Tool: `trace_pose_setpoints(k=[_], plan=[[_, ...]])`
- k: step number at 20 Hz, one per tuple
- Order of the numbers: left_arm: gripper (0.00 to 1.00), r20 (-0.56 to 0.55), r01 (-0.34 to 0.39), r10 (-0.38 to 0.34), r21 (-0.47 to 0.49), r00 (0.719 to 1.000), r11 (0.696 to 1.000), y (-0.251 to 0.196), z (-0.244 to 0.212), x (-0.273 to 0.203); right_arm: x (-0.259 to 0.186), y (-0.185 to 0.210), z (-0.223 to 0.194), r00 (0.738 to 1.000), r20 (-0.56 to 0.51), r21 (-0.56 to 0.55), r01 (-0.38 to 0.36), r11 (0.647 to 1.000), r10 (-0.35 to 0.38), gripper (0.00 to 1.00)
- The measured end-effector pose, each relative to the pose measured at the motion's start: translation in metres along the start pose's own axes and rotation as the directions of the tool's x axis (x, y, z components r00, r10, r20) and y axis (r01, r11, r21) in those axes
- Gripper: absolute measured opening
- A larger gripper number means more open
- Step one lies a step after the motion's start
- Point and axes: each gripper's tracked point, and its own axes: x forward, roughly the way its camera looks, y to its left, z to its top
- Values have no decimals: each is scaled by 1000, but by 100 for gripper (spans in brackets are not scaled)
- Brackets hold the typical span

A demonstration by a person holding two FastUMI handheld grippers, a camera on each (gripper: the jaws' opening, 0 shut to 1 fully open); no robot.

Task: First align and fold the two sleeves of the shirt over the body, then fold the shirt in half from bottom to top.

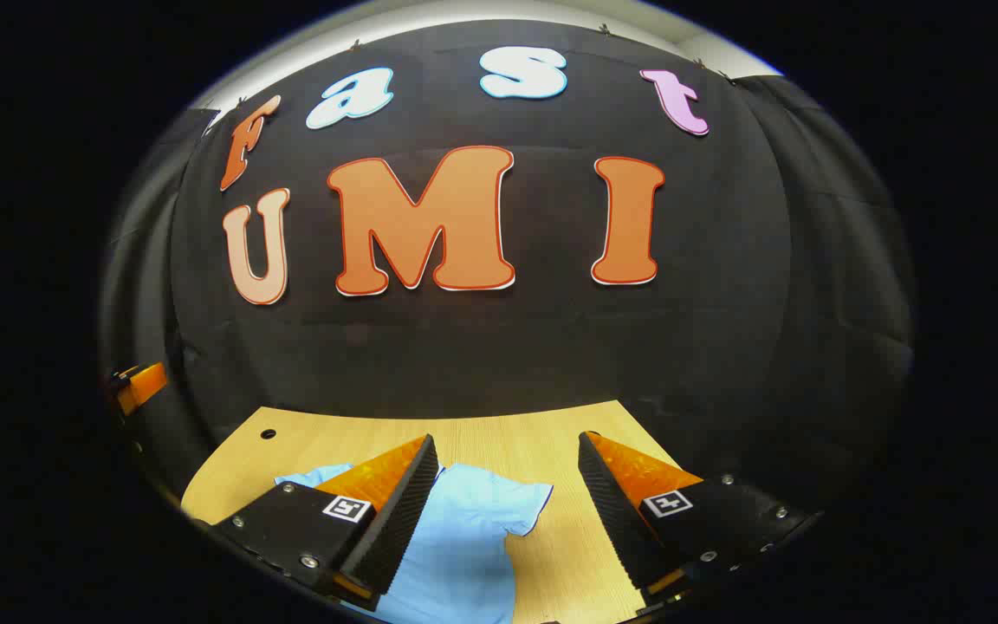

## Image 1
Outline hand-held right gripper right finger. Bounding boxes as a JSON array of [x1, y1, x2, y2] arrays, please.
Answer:
[[577, 431, 825, 608]]

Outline light blue T-shirt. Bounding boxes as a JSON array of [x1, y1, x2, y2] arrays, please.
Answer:
[[275, 462, 554, 624]]

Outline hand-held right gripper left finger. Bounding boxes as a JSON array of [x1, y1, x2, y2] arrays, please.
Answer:
[[209, 433, 441, 613]]

